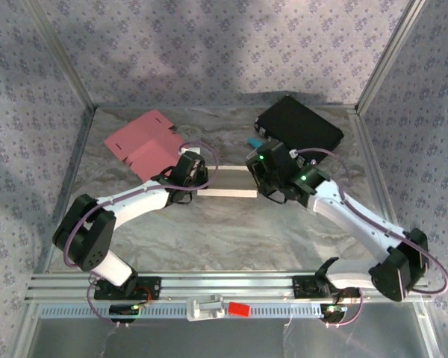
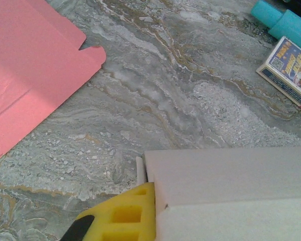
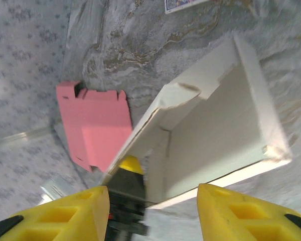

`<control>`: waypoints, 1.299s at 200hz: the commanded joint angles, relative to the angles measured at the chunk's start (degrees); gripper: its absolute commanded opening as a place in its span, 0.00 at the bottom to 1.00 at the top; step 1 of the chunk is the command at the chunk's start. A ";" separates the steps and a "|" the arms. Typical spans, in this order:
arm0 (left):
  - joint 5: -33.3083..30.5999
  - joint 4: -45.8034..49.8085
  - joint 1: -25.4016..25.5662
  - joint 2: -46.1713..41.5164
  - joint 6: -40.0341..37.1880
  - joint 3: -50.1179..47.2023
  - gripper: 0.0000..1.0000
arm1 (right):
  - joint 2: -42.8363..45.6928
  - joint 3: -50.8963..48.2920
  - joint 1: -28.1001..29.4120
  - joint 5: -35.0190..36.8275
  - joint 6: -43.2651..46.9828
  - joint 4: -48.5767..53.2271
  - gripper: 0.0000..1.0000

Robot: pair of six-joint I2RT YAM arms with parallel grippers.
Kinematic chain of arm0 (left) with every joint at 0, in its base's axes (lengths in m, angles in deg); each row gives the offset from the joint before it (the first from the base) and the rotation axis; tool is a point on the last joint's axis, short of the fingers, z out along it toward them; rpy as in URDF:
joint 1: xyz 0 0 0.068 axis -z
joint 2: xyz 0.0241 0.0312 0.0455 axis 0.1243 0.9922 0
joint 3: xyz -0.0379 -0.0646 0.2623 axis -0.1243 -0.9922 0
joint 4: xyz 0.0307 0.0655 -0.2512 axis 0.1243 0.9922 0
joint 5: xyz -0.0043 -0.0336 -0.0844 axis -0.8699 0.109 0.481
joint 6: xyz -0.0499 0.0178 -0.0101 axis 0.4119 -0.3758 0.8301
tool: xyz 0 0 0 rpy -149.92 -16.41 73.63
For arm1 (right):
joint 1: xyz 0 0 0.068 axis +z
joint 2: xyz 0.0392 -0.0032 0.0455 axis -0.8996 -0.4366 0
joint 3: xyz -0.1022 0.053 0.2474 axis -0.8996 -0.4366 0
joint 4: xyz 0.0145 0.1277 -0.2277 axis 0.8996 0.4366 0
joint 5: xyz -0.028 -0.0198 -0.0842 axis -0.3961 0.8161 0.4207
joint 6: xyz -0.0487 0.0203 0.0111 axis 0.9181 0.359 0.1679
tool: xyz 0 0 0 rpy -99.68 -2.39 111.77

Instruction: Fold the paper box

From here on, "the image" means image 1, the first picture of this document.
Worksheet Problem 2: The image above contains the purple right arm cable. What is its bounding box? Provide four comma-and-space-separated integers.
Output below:
290, 147, 448, 330

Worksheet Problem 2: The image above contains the white plastic bracket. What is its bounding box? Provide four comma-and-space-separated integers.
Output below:
185, 293, 225, 322

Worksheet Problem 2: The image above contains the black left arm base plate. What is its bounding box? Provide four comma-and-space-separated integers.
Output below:
93, 275, 162, 301

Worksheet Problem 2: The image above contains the red plastic block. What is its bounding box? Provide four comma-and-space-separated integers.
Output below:
227, 301, 252, 318

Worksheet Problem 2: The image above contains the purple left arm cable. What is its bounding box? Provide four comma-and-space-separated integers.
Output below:
63, 140, 222, 330

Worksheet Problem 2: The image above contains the aluminium table edge rail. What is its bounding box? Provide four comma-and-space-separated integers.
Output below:
349, 110, 404, 269
35, 107, 98, 275

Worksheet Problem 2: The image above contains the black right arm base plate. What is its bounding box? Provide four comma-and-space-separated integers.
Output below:
293, 274, 361, 300

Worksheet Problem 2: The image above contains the black ribbed carrying case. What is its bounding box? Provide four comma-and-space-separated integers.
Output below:
254, 95, 345, 165

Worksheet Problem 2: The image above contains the small black controller board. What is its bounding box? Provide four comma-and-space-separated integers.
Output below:
109, 304, 141, 324
320, 304, 349, 324

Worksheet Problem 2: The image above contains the aluminium frame post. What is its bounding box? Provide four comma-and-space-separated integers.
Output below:
355, 0, 429, 113
24, 0, 98, 112

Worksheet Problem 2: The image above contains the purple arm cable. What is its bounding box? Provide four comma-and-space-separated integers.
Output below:
63, 140, 222, 330
290, 147, 448, 330

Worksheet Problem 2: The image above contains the white paper box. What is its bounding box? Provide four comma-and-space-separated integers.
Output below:
196, 166, 258, 199

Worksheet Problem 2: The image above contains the grey metal panel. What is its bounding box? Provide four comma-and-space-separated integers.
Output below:
22, 316, 434, 358

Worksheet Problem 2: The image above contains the grey slotted cable duct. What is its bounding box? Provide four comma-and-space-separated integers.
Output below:
39, 301, 332, 321

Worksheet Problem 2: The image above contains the pink paper box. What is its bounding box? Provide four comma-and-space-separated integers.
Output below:
104, 109, 186, 183

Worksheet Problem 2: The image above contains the wide aluminium base rail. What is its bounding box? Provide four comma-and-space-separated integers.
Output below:
25, 271, 434, 304

